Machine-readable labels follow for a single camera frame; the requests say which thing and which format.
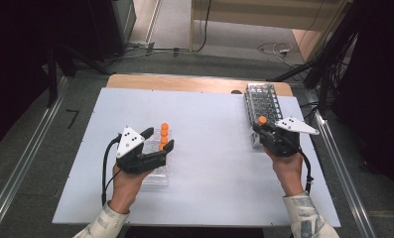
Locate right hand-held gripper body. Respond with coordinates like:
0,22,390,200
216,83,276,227
259,116,321,159

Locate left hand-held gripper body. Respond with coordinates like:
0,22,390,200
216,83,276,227
115,125,169,176

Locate perforated metal test tube rack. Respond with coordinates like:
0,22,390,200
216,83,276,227
243,82,285,149

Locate orange-capped tubes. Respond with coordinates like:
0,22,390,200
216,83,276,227
140,128,173,187

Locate person's right hand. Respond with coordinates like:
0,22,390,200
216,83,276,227
263,145,306,198

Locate person's left hand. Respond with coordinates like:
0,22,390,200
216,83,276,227
109,163,153,214

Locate black metal stand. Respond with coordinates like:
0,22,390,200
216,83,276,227
46,44,113,108
268,0,355,111

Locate grey power strip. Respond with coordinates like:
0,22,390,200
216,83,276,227
127,40,156,52

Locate dark curtain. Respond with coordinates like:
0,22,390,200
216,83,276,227
331,0,394,196

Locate dark grey cabinet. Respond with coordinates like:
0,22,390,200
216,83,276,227
110,0,138,52

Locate light wooden desk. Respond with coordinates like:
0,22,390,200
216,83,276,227
189,0,352,63

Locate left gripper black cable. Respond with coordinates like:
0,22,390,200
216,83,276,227
100,133,123,206

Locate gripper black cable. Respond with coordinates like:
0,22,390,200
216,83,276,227
100,133,123,206
297,148,316,195

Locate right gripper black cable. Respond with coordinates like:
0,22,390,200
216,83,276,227
297,148,316,195

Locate aluminium floor rail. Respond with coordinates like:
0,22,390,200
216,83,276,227
0,75,70,234
303,88,379,238

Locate white coiled cable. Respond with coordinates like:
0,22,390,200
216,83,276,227
257,41,295,60

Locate black cable bundle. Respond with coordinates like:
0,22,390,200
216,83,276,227
317,31,359,100

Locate thin black hanging cable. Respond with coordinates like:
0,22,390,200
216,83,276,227
196,0,213,54

